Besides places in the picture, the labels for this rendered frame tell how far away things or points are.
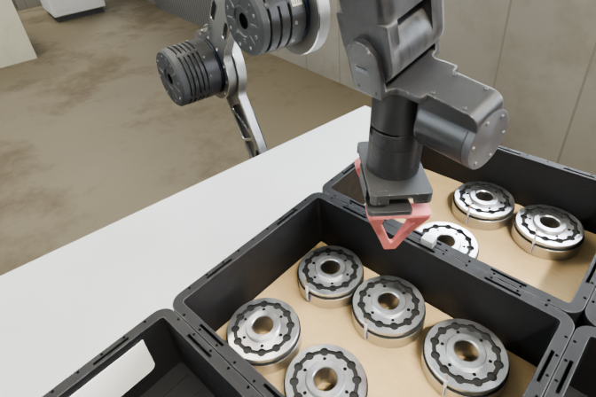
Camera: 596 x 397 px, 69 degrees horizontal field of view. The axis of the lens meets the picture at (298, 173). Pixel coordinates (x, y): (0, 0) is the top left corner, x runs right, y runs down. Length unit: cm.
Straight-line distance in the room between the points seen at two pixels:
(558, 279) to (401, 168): 40
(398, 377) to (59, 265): 77
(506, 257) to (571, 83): 159
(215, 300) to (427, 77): 42
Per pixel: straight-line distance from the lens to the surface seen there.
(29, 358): 97
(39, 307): 104
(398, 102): 42
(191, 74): 132
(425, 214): 48
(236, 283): 66
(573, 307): 62
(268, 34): 87
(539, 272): 79
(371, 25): 36
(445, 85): 39
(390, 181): 47
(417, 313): 65
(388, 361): 64
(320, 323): 67
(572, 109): 235
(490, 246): 81
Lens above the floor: 138
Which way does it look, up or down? 36 degrees down
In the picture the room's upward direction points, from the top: 6 degrees counter-clockwise
